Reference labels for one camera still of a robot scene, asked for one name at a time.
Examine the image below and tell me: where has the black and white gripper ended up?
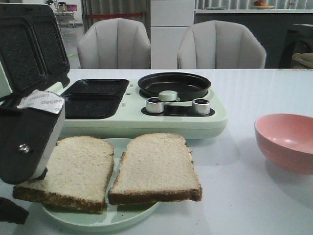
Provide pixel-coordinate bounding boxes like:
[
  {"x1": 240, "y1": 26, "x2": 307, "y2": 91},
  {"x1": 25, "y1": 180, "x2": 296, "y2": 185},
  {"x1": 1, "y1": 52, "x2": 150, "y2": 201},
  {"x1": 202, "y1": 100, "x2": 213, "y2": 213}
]
[{"x1": 0, "y1": 90, "x2": 65, "y2": 224}]

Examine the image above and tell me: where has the bread slice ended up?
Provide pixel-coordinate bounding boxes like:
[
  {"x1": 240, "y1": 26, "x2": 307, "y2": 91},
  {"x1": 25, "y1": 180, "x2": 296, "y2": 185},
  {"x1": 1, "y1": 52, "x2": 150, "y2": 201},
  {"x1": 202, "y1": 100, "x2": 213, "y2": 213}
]
[
  {"x1": 108, "y1": 133, "x2": 202, "y2": 205},
  {"x1": 13, "y1": 136, "x2": 114, "y2": 214}
]

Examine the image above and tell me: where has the green breakfast maker lid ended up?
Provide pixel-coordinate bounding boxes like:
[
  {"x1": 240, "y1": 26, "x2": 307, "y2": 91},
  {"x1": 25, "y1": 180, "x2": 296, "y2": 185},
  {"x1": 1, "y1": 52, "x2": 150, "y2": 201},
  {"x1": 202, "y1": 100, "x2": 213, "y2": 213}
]
[{"x1": 0, "y1": 3, "x2": 70, "y2": 97}]

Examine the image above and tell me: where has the pink bowl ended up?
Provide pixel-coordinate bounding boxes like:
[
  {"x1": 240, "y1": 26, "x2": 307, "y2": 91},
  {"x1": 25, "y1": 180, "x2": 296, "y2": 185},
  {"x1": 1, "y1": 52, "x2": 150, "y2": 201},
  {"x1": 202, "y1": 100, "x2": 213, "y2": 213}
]
[{"x1": 254, "y1": 113, "x2": 313, "y2": 175}]

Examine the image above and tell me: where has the green breakfast maker base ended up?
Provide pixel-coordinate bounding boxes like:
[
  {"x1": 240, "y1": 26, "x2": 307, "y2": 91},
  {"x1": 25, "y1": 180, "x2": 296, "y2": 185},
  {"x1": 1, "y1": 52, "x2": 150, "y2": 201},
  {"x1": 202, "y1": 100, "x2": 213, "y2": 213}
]
[{"x1": 61, "y1": 78, "x2": 227, "y2": 139}]

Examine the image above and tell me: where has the light green plate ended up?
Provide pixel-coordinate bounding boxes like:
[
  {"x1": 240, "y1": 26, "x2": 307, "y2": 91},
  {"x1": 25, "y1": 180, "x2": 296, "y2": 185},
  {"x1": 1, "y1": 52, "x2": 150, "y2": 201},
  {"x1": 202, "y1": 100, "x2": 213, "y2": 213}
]
[{"x1": 40, "y1": 138, "x2": 160, "y2": 233}]

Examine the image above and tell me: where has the left silver control knob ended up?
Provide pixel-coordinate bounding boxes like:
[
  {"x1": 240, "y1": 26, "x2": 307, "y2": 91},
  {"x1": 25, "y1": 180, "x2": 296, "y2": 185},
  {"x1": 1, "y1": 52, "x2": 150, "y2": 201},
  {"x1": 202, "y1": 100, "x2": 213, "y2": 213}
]
[{"x1": 145, "y1": 97, "x2": 164, "y2": 114}]

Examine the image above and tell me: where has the silver control knob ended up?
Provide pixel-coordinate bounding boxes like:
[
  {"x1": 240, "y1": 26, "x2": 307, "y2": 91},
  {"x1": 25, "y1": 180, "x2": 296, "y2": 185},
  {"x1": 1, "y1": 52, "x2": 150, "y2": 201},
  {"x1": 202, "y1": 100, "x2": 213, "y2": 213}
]
[
  {"x1": 145, "y1": 97, "x2": 164, "y2": 114},
  {"x1": 192, "y1": 98, "x2": 211, "y2": 115}
]

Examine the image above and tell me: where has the left grey upholstered chair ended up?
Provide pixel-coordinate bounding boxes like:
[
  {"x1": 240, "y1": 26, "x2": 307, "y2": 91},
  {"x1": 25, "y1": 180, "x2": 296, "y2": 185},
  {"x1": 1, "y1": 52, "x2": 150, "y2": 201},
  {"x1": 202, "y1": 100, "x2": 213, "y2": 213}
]
[{"x1": 77, "y1": 18, "x2": 151, "y2": 69}]

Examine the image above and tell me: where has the grey upholstered chair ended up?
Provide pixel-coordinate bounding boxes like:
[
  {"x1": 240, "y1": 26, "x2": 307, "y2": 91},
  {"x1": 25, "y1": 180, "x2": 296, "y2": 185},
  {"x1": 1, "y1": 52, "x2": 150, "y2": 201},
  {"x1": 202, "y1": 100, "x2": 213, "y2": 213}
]
[
  {"x1": 77, "y1": 18, "x2": 151, "y2": 69},
  {"x1": 177, "y1": 20, "x2": 267, "y2": 69}
]

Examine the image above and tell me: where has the red barrier tape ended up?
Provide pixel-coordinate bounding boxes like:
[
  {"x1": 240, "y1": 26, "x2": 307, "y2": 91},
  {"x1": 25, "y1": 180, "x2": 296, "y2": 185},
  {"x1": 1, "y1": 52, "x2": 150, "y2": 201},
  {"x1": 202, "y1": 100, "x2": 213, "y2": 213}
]
[{"x1": 85, "y1": 12, "x2": 143, "y2": 19}]

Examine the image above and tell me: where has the right silver control knob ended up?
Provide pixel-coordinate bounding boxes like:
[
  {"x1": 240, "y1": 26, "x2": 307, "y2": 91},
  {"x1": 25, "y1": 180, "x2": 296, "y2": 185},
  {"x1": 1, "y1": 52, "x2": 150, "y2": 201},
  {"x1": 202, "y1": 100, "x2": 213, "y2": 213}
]
[{"x1": 192, "y1": 98, "x2": 211, "y2": 115}]

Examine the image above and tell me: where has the black round frying pan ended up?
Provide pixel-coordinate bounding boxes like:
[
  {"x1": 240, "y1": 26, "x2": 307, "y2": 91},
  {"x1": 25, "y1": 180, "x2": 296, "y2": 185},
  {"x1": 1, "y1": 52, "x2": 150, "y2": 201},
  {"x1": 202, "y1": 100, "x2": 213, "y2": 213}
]
[{"x1": 138, "y1": 72, "x2": 211, "y2": 102}]

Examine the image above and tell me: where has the white cabinet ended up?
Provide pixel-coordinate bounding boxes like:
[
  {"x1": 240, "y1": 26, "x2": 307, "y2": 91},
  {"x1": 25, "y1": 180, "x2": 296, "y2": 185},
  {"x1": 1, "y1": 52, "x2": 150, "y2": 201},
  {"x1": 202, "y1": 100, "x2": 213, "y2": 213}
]
[{"x1": 150, "y1": 0, "x2": 195, "y2": 69}]

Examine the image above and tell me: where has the right grey upholstered chair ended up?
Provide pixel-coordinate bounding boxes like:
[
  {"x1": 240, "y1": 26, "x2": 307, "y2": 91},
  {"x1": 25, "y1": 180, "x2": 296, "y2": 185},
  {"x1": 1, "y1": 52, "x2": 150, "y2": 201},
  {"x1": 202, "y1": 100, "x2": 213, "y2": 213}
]
[{"x1": 177, "y1": 20, "x2": 267, "y2": 69}]

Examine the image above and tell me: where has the fruit plate on counter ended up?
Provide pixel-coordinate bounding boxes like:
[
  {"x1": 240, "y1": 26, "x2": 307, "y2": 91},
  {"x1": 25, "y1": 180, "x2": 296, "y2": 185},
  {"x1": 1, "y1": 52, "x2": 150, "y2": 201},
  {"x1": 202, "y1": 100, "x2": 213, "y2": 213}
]
[{"x1": 251, "y1": 0, "x2": 275, "y2": 10}]

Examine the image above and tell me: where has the grey counter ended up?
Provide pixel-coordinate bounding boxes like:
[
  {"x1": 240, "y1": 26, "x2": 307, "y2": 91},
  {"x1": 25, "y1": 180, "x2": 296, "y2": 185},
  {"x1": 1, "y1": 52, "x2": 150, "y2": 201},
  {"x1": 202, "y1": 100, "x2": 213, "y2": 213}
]
[{"x1": 194, "y1": 9, "x2": 313, "y2": 69}]

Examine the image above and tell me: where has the beige cushion at right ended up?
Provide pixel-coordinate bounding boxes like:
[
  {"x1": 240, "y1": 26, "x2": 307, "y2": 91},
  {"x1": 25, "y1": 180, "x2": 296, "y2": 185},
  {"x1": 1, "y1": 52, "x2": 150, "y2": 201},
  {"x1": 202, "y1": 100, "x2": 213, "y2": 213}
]
[{"x1": 292, "y1": 52, "x2": 313, "y2": 69}]

